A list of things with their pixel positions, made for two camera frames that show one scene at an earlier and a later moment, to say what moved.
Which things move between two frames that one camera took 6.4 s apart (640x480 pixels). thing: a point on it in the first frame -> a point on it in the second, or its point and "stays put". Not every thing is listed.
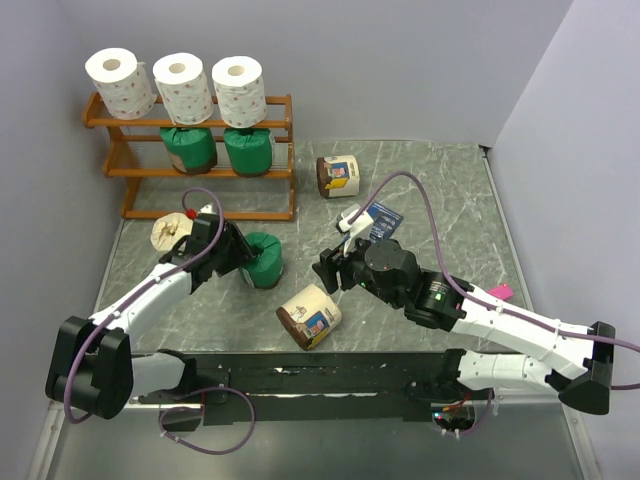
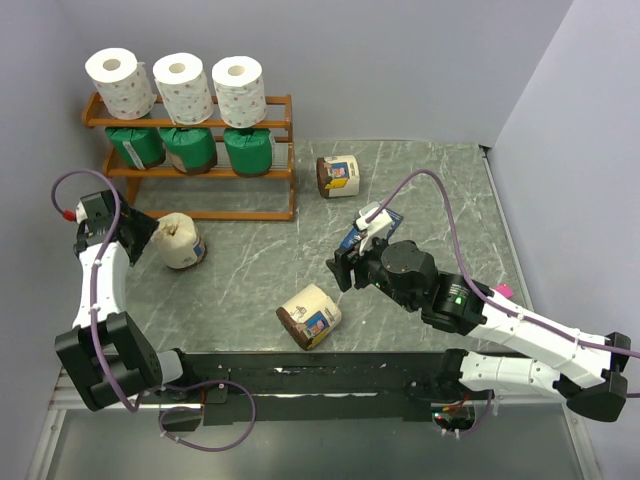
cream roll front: x=309 y=315 stays put
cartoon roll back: x=338 y=176 stays put
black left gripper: x=241 y=250 -> x=143 y=226
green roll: x=265 y=270 -> x=143 y=146
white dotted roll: x=121 y=81 stays put
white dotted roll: x=238 y=81 stays put
